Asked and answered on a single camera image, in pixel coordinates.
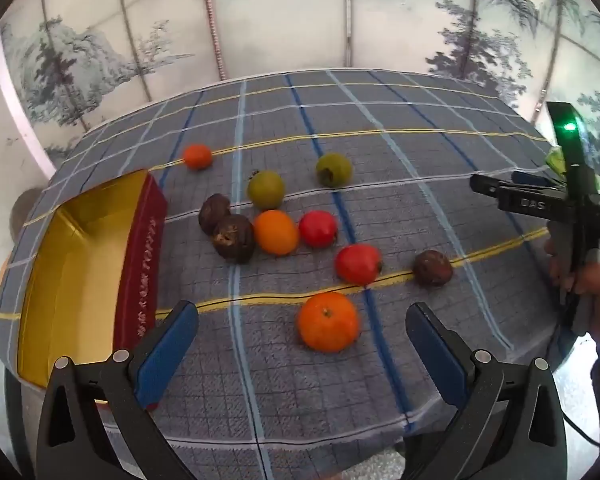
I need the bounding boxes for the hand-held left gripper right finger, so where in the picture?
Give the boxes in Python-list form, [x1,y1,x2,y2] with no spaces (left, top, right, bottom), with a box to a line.
[405,302,569,480]

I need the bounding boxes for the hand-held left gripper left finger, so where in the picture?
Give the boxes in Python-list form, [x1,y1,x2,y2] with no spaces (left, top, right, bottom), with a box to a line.
[36,301,200,480]

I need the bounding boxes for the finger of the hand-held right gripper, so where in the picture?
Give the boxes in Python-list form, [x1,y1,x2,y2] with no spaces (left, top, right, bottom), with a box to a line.
[469,170,556,197]
[496,185,565,222]

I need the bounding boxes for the dark wrinkled passion fruit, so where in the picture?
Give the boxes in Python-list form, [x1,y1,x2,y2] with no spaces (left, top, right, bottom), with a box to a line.
[212,214,256,264]
[412,250,454,287]
[198,193,232,235]

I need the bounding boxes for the red tin box gold inside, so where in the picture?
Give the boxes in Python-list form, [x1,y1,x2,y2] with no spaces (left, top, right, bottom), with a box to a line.
[17,169,169,412]

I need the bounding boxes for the large orange tangerine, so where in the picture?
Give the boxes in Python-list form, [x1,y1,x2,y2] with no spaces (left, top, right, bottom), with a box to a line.
[297,292,360,353]

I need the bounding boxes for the red round fruit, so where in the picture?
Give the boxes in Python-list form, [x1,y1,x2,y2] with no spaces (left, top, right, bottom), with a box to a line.
[299,211,339,249]
[335,244,383,286]

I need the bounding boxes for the medium smooth orange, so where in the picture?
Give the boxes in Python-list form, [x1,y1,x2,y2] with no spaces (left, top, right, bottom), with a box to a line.
[253,210,301,256]

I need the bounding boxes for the small reddish orange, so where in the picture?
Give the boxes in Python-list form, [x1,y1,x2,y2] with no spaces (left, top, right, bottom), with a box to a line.
[183,144,214,171]

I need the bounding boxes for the person's right hand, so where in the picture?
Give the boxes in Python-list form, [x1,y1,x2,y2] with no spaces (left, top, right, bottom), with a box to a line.
[544,237,600,347]

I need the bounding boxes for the grey plaid tablecloth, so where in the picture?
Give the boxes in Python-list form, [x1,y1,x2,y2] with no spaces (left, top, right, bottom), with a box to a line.
[0,67,581,480]

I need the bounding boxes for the green round fruit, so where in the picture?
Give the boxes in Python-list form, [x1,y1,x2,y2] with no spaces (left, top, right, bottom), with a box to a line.
[247,170,286,211]
[315,153,354,188]

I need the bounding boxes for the grey round stool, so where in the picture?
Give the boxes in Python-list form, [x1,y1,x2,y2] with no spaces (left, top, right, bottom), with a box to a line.
[8,187,44,242]

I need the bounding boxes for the landscape painted folding screen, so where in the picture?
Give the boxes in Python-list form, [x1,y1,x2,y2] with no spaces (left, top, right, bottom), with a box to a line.
[0,0,600,171]

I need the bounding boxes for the black cable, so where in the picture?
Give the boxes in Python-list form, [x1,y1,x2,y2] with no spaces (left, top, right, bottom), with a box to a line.
[555,305,600,446]

